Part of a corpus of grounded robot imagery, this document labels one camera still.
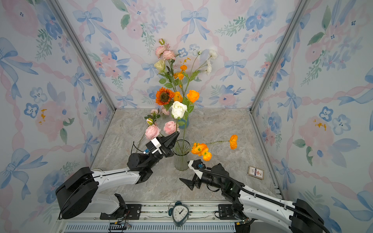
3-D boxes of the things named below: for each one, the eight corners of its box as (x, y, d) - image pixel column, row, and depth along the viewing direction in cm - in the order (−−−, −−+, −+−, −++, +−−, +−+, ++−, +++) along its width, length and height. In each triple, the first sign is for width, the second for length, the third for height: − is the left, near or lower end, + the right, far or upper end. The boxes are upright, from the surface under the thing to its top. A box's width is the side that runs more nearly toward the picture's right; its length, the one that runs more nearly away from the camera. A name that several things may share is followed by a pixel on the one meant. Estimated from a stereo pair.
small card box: (246, 174, 89) (248, 173, 87) (248, 166, 92) (249, 164, 90) (262, 180, 87) (263, 178, 85) (262, 171, 90) (264, 169, 88)
